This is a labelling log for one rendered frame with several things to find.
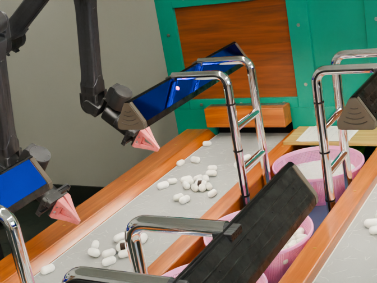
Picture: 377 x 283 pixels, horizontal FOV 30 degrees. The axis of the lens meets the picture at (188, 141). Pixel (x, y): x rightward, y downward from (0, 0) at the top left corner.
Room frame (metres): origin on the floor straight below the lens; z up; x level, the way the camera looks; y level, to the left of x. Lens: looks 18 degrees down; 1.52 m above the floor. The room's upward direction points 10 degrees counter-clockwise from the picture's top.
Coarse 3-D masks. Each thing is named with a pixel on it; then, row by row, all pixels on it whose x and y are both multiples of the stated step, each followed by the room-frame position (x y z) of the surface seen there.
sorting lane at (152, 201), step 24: (216, 144) 2.33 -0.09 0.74; (192, 168) 2.13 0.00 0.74; (144, 192) 2.00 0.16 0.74; (168, 192) 1.96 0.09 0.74; (192, 192) 1.93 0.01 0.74; (120, 216) 1.85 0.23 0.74; (192, 216) 1.76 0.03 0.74; (168, 240) 1.64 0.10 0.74; (72, 264) 1.60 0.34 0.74; (96, 264) 1.57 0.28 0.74; (120, 264) 1.55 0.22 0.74
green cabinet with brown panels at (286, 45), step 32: (160, 0) 2.50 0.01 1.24; (192, 0) 2.43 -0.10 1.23; (224, 0) 2.37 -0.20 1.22; (256, 0) 2.32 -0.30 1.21; (288, 0) 2.25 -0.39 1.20; (320, 0) 2.20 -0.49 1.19; (352, 0) 2.15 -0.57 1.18; (160, 32) 2.51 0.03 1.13; (192, 32) 2.46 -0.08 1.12; (224, 32) 2.39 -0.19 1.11; (256, 32) 2.33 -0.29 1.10; (288, 32) 2.27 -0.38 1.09; (320, 32) 2.21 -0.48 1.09; (352, 32) 2.16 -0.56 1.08; (256, 64) 2.34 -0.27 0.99; (288, 64) 2.28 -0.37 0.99; (320, 64) 2.22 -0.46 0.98; (224, 96) 2.41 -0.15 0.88; (288, 96) 2.29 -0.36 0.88
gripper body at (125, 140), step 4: (116, 120) 2.05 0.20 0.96; (116, 124) 2.05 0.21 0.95; (116, 128) 2.06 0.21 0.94; (120, 132) 2.06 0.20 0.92; (124, 132) 2.04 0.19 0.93; (128, 132) 2.00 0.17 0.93; (124, 136) 2.01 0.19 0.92; (128, 136) 2.03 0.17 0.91; (124, 140) 2.02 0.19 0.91; (128, 140) 2.03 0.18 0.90; (124, 144) 2.02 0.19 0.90
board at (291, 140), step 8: (304, 128) 2.22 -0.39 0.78; (376, 128) 2.09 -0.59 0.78; (288, 136) 2.16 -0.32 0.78; (296, 136) 2.15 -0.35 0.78; (352, 136) 2.05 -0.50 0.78; (360, 136) 2.04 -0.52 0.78; (368, 136) 2.03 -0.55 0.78; (376, 136) 2.02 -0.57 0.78; (288, 144) 2.11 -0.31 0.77; (296, 144) 2.10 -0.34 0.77; (304, 144) 2.09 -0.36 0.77; (312, 144) 2.07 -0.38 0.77; (336, 144) 2.03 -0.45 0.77; (352, 144) 2.00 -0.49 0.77; (360, 144) 1.99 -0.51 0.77; (368, 144) 1.98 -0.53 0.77; (376, 144) 1.97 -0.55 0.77
